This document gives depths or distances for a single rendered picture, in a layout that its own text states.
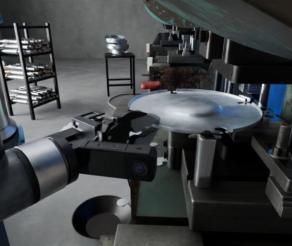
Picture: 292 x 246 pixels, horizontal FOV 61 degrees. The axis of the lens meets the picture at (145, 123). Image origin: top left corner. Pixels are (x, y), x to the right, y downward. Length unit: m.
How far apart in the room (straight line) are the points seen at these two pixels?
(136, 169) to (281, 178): 0.22
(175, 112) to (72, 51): 7.11
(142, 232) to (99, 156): 0.16
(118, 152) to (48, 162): 0.09
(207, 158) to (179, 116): 0.14
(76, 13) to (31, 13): 1.24
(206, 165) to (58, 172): 0.22
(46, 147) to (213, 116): 0.33
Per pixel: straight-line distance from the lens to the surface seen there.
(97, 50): 7.37
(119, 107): 0.57
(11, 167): 0.31
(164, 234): 0.44
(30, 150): 0.33
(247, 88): 0.56
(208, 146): 0.40
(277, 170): 0.44
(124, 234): 0.44
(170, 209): 0.48
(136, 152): 0.33
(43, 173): 0.32
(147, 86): 0.86
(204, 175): 0.42
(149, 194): 0.51
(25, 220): 1.53
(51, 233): 1.41
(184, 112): 0.52
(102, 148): 0.34
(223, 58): 0.50
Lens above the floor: 0.96
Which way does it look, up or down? 22 degrees down
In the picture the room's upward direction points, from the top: straight up
